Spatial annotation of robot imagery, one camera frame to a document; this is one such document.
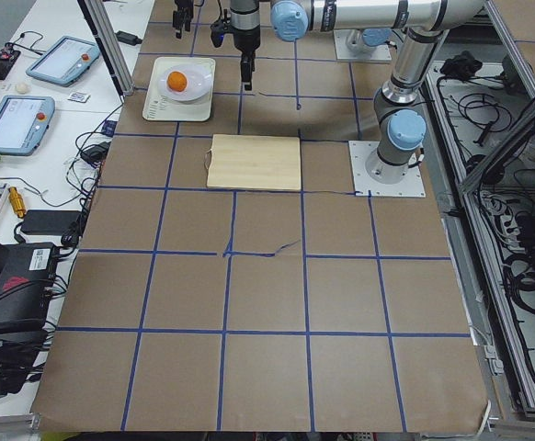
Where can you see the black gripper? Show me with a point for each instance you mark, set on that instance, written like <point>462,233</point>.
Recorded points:
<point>246,40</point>
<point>181,17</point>

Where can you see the white round plate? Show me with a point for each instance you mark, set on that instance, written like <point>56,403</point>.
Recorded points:
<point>199,82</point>

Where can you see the orange fruit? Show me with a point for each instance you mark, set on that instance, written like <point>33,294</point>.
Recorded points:
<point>177,81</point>

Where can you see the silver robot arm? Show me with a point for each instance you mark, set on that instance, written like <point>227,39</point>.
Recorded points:
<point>425,24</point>
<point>289,21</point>

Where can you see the cream bear tray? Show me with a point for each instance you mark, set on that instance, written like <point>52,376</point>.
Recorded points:
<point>161,108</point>

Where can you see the wooden cutting board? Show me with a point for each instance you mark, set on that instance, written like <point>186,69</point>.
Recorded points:
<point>255,162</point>

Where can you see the far blue teach pendant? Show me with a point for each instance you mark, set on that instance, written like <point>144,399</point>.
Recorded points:
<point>65,62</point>

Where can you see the blue teach pendant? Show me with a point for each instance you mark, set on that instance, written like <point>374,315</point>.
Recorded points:
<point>24,121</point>
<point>65,62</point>

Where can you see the near blue teach pendant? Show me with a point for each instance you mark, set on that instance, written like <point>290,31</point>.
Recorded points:
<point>24,121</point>

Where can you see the black power adapter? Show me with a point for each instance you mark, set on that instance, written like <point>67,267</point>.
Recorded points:
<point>49,222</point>

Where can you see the gold metal cylinder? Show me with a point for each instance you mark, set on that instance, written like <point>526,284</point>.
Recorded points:
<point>17,203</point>

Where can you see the brown paper table cover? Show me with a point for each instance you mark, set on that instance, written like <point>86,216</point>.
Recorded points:
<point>198,308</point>

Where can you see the black computer box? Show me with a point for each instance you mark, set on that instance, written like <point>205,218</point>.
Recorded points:
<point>27,271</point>

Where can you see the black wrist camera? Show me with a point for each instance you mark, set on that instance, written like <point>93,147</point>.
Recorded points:
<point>219,28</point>

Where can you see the aluminium frame post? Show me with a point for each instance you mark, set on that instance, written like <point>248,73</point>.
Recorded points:
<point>97,19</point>

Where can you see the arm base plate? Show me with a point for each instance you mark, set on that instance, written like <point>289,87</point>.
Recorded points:
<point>374,178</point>
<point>359,46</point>

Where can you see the aluminium side frame rail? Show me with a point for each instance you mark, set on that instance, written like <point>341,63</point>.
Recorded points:
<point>483,154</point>

